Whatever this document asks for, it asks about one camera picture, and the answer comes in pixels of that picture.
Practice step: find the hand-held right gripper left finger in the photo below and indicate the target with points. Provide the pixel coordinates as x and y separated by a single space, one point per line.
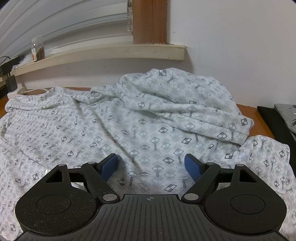
109 166

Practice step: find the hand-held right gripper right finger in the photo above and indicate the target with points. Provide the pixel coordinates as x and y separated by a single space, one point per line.
193 168

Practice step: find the white patterned shirt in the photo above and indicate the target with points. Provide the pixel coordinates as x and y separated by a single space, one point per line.
138 115

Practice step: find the black folded garment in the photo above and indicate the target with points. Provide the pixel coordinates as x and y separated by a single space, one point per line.
275 125

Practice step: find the grey printed t-shirt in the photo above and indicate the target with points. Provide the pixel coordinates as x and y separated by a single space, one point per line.
286 115

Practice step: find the white power strip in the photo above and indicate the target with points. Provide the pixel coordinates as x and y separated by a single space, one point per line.
27 90

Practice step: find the cream window sill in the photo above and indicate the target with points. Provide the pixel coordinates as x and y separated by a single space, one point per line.
104 53

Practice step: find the black charger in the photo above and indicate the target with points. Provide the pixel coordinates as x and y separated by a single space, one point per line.
11 84

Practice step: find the glass jar orange label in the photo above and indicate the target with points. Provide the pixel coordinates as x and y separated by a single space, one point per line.
38 49

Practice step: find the black flat device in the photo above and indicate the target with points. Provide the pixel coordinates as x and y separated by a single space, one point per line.
10 64

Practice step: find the white window blinds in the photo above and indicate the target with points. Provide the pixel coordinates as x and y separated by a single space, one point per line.
69 18

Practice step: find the wooden window frame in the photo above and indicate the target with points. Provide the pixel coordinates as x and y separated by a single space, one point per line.
150 20

